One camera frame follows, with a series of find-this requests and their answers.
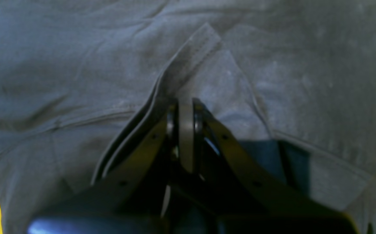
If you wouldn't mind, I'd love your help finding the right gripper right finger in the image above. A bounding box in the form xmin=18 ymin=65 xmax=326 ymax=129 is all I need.
xmin=193 ymin=99 xmax=357 ymax=234

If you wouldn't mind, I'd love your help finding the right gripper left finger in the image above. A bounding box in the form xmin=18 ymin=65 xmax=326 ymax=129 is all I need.
xmin=27 ymin=112 xmax=178 ymax=234

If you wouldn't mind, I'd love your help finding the grey-blue T-shirt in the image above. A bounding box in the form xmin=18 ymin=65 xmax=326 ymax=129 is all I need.
xmin=0 ymin=0 xmax=376 ymax=234

